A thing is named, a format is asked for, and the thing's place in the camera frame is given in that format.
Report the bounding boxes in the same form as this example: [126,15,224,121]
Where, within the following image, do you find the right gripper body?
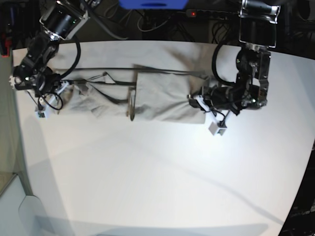
[34,79,70,113]

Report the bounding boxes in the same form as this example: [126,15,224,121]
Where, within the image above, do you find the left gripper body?
[187,86,232,127]

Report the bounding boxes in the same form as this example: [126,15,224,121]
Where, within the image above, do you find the grey t-shirt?
[58,44,215,125]

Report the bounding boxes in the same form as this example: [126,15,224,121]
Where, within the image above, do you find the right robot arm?
[9,0,92,118]

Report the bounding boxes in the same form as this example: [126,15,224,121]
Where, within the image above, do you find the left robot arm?
[184,0,283,127]

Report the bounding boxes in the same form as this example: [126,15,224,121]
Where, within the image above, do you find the red and blue clamp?
[0,2,14,57]

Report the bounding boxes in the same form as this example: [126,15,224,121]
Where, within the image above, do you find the black power strip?
[185,9,238,20]

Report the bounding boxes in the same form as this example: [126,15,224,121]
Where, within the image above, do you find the blue box overhead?
[119,0,188,10]

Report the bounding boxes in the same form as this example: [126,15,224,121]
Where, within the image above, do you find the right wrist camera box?
[35,109,52,119]

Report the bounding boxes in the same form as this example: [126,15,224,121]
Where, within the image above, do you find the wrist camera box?
[208,122,227,136]
[35,109,52,119]

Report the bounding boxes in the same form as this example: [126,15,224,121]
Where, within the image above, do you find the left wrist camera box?
[208,122,227,136]

